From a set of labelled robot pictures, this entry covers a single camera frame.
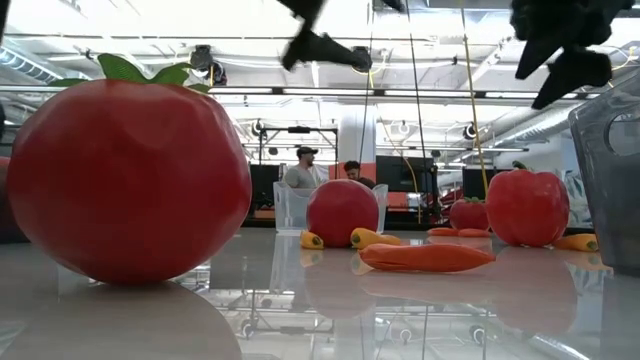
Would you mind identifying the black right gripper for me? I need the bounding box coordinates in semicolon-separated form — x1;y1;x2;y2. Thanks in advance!
509;0;636;111

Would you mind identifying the red toy tomato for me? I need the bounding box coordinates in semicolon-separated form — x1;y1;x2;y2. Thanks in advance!
305;178;380;249
6;52;253;287
448;195;491;232

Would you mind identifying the orange toy chili pepper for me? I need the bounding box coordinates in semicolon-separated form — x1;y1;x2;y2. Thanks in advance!
552;232;600;253

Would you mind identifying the yellow toy chili pepper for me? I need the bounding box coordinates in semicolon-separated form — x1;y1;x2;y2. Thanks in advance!
299;230;325;251
349;227;403;251

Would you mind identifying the black metal stand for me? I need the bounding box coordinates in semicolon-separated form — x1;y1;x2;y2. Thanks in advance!
257;125;340;211

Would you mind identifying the white and orange pillar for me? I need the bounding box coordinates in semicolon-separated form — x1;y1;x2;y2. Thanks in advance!
337;102;378;184

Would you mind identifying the person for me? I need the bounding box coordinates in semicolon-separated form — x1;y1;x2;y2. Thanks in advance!
282;145;322;190
342;159;377;190

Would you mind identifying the black panel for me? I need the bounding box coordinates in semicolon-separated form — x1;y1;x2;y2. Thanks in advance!
248;163;281;211

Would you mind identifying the grey plastic basket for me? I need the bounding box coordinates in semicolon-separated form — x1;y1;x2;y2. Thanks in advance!
567;69;640;276

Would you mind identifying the clear plastic basket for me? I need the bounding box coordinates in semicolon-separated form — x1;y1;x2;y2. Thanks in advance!
272;180;390;235

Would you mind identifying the black ceiling cable reel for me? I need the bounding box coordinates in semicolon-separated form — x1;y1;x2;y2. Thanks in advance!
188;43;229;87
349;45;374;74

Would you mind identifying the black hanging cable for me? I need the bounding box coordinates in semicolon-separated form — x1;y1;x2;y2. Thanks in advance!
403;0;431;224
355;0;376;179

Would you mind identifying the yellow hanging cable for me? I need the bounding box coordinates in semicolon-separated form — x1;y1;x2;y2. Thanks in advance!
459;0;491;201

